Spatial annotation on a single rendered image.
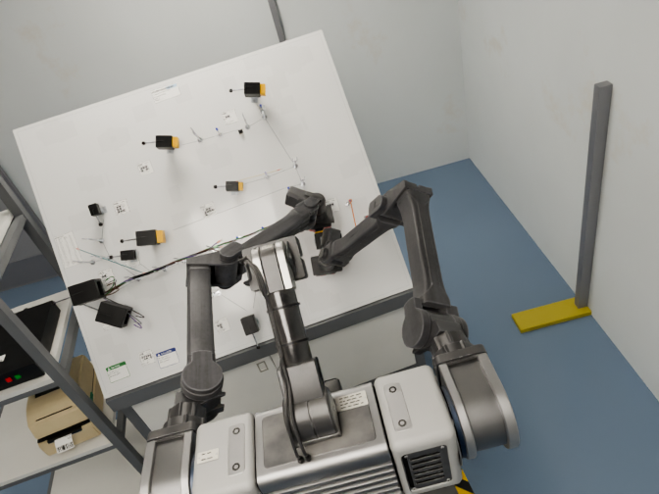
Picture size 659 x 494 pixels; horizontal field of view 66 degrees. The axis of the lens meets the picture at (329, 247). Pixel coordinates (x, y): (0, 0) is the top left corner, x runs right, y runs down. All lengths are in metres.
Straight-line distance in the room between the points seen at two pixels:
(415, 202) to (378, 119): 2.76
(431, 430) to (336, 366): 1.37
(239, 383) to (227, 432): 1.22
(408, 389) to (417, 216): 0.45
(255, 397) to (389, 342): 0.58
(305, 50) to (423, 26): 1.84
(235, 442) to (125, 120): 1.44
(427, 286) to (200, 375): 0.47
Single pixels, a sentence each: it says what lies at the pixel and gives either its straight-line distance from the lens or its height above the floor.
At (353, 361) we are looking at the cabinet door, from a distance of 2.13.
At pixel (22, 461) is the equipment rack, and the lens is 2.42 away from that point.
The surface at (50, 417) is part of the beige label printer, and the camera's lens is 2.23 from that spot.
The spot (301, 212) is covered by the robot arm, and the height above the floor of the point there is 1.37.
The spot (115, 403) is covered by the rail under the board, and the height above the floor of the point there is 0.84.
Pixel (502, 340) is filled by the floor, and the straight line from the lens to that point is 2.86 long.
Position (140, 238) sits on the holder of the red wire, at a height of 1.31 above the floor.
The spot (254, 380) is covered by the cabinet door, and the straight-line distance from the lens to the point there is 2.09.
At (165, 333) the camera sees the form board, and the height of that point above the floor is 0.98.
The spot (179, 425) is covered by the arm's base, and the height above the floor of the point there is 1.51.
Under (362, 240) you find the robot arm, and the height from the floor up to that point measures 1.34.
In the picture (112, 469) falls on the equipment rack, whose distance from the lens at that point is 2.73.
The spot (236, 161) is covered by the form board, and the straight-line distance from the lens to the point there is 1.93.
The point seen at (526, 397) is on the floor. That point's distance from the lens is 2.66.
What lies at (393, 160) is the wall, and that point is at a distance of 4.09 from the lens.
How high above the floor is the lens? 2.20
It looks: 38 degrees down
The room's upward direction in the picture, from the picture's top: 17 degrees counter-clockwise
